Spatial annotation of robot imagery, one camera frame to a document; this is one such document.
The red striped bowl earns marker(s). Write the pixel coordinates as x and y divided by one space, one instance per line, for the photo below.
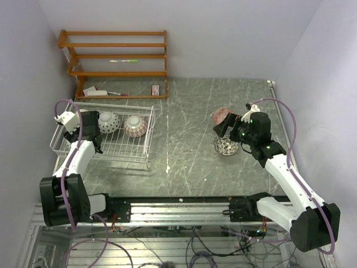
220 114

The red and white flat box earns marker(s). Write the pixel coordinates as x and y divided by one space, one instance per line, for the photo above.
87 90

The red circle patterned bowl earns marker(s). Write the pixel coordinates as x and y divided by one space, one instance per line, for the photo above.
108 122

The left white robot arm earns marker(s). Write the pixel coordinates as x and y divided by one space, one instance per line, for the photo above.
63 195

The white wire dish rack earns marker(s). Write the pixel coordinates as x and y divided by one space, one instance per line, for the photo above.
117 145

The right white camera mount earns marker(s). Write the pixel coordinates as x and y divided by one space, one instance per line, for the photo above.
252 108

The dark blue patterned bowl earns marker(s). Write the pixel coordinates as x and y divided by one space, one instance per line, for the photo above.
135 126

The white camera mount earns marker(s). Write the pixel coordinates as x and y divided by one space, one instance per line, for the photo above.
252 108
69 120

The aluminium mounting rail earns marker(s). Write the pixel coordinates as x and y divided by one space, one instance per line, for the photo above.
180 214

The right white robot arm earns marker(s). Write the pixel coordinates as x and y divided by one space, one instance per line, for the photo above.
311 222

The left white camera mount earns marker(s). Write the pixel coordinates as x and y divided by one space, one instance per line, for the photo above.
69 120

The red and white card box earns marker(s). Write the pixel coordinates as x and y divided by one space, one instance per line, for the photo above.
155 90

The wooden shelf rack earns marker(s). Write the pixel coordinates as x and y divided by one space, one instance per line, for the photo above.
90 52

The white soap bar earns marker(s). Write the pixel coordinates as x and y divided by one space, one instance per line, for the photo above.
98 93

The black and white leaf bowl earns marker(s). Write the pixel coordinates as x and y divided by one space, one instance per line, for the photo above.
225 146

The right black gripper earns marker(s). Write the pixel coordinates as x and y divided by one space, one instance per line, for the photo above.
231 120

